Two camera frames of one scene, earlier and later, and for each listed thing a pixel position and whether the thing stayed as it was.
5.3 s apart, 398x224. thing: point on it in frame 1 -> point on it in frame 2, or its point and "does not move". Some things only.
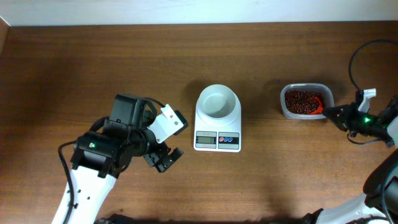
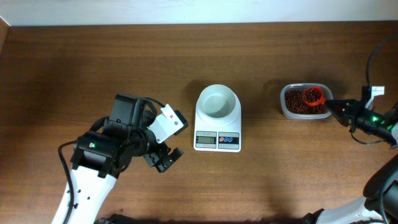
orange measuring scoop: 319,111 -> 313,96
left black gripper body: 146,147 does not move
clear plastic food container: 305,101 does not move
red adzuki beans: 303,102 does not move
